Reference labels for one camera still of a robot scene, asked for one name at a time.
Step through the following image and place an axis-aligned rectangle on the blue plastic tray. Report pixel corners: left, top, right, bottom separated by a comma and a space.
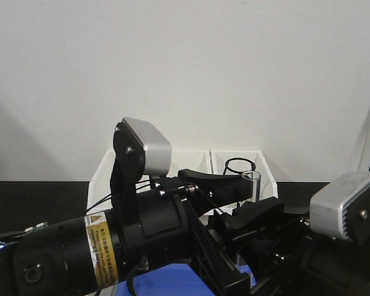
98, 263, 253, 296

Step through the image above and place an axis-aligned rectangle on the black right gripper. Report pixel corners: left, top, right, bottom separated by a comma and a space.
208, 197, 370, 295

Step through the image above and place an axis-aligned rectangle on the white storage bin middle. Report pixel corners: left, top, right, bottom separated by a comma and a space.
167, 150, 212, 177

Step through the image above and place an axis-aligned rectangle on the white storage bin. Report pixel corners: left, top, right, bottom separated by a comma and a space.
167, 150, 212, 177
210, 150, 279, 214
86, 149, 115, 209

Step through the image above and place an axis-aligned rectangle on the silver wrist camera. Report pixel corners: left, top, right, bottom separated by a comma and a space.
122, 117, 172, 177
310, 171, 370, 241

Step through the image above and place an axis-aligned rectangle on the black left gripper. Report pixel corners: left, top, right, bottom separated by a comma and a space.
108, 169, 253, 295

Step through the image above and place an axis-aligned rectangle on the black wire tripod stand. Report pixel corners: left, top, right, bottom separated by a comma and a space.
223, 157, 256, 175

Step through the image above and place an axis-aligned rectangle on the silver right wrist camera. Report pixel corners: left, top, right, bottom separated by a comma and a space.
310, 171, 370, 241

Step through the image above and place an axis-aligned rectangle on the clear glass test tube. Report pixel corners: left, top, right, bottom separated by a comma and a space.
241, 170, 261, 202

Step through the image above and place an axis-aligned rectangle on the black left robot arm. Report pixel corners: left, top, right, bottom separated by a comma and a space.
0, 170, 251, 295

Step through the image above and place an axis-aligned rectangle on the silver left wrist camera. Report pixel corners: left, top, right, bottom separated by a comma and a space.
122, 117, 172, 177

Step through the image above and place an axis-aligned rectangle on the white storage bin left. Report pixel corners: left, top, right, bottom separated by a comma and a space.
86, 149, 115, 209

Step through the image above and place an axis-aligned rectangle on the white storage bin right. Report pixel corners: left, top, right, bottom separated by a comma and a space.
210, 150, 279, 214

